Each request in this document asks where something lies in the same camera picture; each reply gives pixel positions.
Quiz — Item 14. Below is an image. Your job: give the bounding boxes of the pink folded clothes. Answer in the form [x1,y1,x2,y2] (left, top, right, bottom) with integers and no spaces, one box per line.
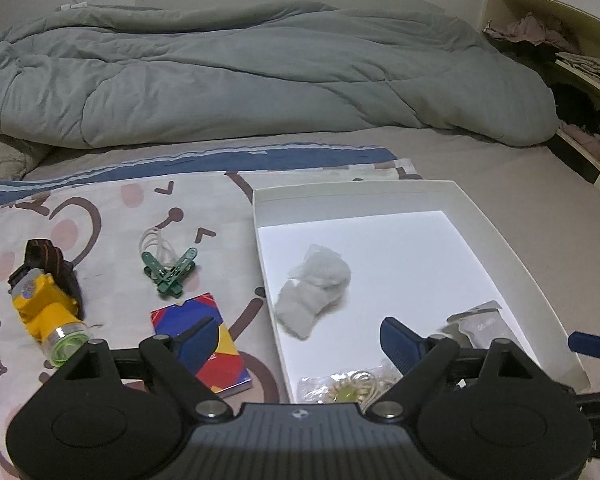
[557,120,600,162]

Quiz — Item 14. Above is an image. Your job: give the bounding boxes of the white cord loop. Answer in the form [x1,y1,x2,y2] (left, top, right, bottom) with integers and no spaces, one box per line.
[138,227,179,267]

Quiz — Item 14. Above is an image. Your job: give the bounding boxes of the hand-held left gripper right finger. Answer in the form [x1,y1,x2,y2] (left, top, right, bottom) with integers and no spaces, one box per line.
[369,316,553,424]

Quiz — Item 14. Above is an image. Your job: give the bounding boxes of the white cloth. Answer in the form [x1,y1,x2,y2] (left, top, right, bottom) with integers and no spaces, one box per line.
[273,244,353,340]

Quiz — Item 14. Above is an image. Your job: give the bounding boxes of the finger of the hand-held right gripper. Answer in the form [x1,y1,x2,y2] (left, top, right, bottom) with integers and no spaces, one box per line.
[567,331,600,362]

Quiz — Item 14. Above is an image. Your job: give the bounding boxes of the white shallow cardboard box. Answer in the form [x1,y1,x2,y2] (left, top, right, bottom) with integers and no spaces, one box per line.
[252,179,592,406]

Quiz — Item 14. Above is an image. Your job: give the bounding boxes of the red playing card box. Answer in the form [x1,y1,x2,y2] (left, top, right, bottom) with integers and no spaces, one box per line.
[150,291,253,400]

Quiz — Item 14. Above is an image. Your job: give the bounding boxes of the yellow headlamp with dark strap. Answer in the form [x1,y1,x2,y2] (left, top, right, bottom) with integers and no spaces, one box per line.
[7,239,90,364]

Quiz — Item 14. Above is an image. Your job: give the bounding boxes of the folded light cloths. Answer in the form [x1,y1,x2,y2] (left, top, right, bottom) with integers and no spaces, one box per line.
[555,51,600,82]

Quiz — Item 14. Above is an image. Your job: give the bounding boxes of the grey plastic packet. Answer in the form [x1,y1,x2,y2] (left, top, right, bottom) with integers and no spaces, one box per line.
[427,300,503,348]

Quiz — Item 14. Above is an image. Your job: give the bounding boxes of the beige fluffy pillow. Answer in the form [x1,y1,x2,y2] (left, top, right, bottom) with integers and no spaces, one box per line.
[0,132,53,181]

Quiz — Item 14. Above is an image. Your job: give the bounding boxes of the bag of beige hair ties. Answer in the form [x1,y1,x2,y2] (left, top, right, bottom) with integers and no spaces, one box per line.
[299,366,406,406]

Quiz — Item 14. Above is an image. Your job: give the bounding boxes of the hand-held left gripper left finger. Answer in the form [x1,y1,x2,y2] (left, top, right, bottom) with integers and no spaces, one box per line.
[60,316,233,424]

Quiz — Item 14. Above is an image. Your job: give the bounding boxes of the dark clothes pile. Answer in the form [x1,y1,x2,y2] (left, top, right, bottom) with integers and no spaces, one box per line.
[550,79,600,133]

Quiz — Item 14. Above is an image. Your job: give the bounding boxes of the pink crumpled clothes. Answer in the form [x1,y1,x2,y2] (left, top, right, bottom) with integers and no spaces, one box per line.
[485,12,581,54]

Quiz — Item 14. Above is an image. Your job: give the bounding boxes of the grey duvet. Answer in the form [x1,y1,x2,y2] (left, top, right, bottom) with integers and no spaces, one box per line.
[0,1,556,150]

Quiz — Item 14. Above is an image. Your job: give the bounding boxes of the cartoon bear printed blanket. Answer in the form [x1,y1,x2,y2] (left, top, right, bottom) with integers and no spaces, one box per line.
[0,146,423,480]

